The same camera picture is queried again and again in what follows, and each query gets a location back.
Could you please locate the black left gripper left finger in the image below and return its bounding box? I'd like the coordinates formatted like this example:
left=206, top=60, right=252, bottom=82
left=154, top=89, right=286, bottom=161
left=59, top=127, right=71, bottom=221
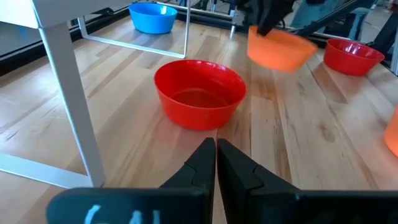
left=46, top=138, right=216, bottom=224

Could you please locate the blue plastic mini bowl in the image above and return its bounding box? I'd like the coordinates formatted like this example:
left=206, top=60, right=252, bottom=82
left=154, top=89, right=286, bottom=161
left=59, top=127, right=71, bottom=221
left=128, top=2, right=178, bottom=35

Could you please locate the grey table frame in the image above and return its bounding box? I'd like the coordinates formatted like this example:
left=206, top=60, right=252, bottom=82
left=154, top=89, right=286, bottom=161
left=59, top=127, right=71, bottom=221
left=347, top=6, right=374, bottom=42

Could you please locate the white perforated metal shelf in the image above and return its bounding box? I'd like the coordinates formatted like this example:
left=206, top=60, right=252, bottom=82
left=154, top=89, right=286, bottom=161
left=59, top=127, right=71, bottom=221
left=0, top=0, right=192, bottom=189

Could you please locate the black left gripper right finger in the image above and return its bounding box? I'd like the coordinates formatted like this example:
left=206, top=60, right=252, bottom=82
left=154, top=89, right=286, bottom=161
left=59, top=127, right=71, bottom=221
left=217, top=139, right=398, bottom=224

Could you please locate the red plastic mini bowl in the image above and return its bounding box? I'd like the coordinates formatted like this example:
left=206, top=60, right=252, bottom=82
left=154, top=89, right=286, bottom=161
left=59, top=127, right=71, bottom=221
left=154, top=59, right=248, bottom=131
left=323, top=38, right=386, bottom=77

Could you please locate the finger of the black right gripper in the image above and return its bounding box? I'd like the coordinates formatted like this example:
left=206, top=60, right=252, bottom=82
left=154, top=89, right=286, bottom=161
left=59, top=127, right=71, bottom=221
left=256, top=14, right=283, bottom=37

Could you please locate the orange plastic mini bowl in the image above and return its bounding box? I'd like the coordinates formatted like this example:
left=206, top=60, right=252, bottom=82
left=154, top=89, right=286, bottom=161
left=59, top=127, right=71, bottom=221
left=383, top=105, right=398, bottom=158
left=246, top=25, right=318, bottom=74

